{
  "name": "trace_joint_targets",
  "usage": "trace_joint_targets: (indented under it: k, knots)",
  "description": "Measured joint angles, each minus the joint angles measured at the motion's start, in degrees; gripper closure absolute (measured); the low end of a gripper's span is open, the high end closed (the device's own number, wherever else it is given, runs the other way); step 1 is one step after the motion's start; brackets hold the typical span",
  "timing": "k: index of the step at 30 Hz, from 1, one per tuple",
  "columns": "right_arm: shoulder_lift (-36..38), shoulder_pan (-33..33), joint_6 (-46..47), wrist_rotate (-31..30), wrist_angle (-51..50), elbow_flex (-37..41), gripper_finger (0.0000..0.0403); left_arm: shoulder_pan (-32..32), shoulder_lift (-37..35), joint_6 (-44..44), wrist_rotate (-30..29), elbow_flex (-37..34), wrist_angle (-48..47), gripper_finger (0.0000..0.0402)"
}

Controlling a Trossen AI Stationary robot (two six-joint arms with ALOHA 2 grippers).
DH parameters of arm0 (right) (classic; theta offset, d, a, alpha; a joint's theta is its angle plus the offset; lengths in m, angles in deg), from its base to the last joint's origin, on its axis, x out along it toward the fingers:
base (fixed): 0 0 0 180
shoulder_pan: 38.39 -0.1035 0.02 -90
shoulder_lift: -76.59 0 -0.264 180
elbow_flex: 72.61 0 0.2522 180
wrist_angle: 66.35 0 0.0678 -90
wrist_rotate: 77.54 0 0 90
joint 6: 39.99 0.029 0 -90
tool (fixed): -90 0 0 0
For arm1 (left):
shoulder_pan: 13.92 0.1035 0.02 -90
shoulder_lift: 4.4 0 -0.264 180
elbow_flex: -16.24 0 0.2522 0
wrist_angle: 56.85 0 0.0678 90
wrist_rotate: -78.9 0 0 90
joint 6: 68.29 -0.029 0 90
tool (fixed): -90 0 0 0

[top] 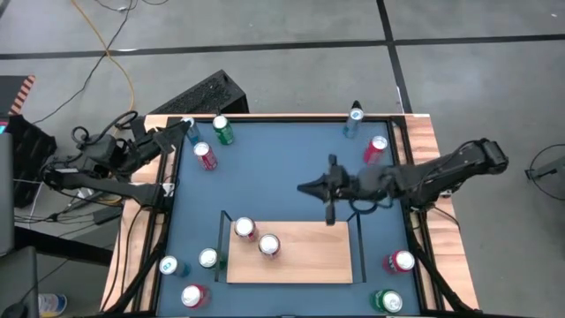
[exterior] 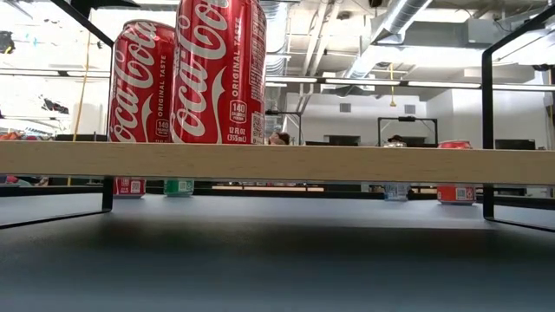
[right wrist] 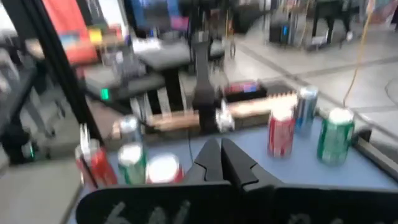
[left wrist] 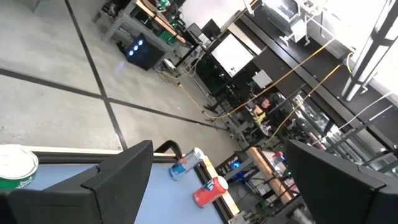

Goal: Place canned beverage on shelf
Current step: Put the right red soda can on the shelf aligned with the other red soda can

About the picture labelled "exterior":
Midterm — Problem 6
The blue table mat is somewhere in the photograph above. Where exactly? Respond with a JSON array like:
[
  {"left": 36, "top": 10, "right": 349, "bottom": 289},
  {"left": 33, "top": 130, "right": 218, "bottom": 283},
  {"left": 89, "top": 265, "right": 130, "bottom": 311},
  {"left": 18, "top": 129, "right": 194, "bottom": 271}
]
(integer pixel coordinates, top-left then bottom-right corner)
[{"left": 0, "top": 192, "right": 555, "bottom": 312}]

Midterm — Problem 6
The light blue slim can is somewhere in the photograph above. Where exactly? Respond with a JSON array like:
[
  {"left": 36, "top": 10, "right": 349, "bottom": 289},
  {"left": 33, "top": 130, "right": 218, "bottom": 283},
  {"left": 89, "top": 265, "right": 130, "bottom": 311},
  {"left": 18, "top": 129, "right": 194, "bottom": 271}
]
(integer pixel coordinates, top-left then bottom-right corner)
[{"left": 382, "top": 140, "right": 411, "bottom": 203}]

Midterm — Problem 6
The green Sprite can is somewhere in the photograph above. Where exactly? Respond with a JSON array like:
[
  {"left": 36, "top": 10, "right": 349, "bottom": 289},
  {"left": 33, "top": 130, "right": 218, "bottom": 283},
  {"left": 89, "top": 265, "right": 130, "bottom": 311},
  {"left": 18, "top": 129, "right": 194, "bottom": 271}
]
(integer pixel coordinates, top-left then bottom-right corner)
[{"left": 163, "top": 178, "right": 195, "bottom": 198}]

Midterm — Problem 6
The yellow extension cord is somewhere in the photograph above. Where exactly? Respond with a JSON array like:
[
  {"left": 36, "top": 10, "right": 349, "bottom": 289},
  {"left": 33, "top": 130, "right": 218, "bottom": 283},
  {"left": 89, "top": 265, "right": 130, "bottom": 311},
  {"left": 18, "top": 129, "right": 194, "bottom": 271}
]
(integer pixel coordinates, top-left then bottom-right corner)
[{"left": 67, "top": 8, "right": 95, "bottom": 187}]

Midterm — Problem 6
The black background rig frame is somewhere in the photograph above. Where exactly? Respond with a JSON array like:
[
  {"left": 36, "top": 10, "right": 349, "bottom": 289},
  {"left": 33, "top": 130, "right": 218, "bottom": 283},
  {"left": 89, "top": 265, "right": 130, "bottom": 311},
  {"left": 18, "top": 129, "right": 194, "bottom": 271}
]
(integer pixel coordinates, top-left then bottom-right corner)
[
  {"left": 264, "top": 110, "right": 304, "bottom": 146},
  {"left": 377, "top": 115, "right": 439, "bottom": 147}
]

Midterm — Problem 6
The corrugated silver air duct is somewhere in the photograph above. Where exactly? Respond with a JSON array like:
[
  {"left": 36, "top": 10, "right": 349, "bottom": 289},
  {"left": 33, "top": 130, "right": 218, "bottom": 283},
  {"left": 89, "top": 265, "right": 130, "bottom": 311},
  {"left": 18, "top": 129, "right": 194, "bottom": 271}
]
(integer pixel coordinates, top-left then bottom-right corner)
[{"left": 258, "top": 0, "right": 291, "bottom": 140}]

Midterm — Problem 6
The red Coca-Cola can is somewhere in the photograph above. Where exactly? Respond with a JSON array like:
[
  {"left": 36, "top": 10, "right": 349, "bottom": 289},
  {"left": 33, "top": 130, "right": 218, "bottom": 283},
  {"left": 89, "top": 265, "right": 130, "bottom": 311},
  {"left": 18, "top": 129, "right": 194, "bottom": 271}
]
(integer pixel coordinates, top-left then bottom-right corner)
[
  {"left": 113, "top": 177, "right": 147, "bottom": 199},
  {"left": 170, "top": 0, "right": 268, "bottom": 145},
  {"left": 108, "top": 19, "right": 178, "bottom": 144}
]

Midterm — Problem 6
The black background monitor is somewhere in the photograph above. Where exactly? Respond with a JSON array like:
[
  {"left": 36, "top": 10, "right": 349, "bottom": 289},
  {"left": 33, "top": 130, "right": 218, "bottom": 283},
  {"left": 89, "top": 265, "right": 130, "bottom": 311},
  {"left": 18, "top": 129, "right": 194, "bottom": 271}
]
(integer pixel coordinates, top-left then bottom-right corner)
[
  {"left": 494, "top": 139, "right": 537, "bottom": 151},
  {"left": 323, "top": 134, "right": 362, "bottom": 147},
  {"left": 55, "top": 133, "right": 108, "bottom": 142}
]

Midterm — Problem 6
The red soda can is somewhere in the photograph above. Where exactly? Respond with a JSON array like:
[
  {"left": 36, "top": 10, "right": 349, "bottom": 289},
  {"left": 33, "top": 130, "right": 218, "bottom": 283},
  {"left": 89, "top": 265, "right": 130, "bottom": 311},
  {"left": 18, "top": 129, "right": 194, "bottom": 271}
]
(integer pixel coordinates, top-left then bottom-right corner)
[{"left": 436, "top": 140, "right": 477, "bottom": 206}]

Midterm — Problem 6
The wooden shelf with black frame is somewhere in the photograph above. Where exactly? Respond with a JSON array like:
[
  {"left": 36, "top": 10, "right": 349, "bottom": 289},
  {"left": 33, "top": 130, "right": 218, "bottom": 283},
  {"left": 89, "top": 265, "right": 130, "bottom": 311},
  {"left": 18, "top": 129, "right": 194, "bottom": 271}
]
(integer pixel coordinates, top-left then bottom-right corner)
[{"left": 0, "top": 0, "right": 555, "bottom": 233}]

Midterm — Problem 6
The yellow hanging plug cord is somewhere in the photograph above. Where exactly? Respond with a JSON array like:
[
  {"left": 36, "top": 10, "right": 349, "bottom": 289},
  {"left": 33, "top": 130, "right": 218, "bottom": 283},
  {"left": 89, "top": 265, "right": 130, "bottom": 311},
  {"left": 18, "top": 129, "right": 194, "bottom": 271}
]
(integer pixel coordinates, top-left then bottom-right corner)
[{"left": 388, "top": 62, "right": 398, "bottom": 108}]

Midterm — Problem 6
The smooth silver spiral duct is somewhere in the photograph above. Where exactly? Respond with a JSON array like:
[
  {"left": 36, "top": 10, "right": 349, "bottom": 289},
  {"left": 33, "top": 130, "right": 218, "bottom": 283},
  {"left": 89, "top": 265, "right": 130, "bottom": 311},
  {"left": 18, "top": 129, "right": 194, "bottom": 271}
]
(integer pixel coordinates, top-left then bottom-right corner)
[{"left": 342, "top": 0, "right": 434, "bottom": 90}]

